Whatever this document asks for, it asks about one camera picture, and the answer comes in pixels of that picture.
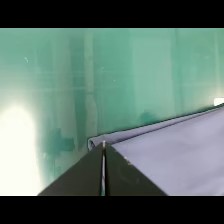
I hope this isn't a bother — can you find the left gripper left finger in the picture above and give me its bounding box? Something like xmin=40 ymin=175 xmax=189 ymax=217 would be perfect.
xmin=37 ymin=143 xmax=105 ymax=197

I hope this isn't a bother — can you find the purple shirt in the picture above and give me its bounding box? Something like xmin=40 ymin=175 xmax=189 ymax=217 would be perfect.
xmin=87 ymin=104 xmax=224 ymax=197

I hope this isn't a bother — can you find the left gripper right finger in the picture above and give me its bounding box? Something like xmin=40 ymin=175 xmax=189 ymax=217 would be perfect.
xmin=104 ymin=143 xmax=168 ymax=197

